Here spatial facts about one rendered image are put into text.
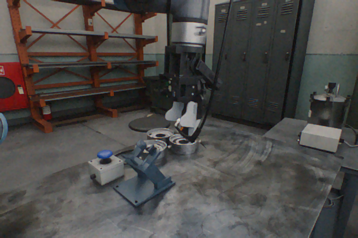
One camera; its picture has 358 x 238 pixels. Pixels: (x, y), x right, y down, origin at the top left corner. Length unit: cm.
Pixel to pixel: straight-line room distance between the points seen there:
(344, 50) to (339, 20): 39
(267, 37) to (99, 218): 318
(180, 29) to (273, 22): 298
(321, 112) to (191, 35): 108
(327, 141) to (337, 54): 255
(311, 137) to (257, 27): 247
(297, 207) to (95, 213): 45
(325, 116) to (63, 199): 129
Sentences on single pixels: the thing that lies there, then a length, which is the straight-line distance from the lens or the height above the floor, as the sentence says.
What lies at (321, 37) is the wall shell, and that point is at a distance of 374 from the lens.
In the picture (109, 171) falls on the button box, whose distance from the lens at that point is 62.
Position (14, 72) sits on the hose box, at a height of 86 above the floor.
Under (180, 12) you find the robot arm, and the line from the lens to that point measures 47.
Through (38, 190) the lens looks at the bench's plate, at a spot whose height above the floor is 80.
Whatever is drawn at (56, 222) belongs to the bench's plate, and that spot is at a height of 80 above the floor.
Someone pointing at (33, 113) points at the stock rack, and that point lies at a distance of 418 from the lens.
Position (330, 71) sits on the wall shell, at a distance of 370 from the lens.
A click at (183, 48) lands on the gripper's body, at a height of 114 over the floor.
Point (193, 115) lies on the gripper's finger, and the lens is 50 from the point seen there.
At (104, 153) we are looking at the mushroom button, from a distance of 62.
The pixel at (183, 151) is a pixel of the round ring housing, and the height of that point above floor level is 81.
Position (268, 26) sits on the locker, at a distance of 342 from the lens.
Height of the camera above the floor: 113
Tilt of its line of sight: 17 degrees down
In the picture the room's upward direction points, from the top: straight up
